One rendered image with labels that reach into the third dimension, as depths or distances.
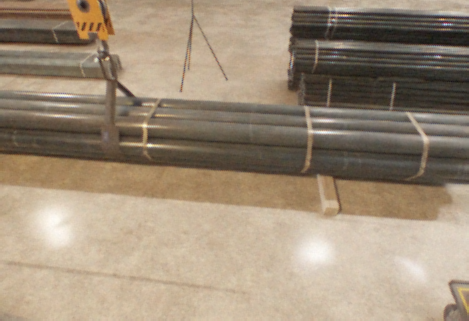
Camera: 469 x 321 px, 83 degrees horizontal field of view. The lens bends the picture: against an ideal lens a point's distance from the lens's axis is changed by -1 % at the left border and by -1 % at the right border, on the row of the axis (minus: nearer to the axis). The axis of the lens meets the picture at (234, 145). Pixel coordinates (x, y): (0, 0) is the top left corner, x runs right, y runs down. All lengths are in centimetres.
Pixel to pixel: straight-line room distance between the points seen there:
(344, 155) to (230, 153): 87
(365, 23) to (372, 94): 79
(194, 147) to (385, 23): 247
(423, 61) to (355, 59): 66
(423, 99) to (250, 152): 202
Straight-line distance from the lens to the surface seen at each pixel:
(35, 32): 633
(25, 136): 284
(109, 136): 237
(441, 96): 350
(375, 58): 314
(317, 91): 302
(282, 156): 209
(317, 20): 334
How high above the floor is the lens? 180
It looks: 41 degrees down
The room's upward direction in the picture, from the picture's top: straight up
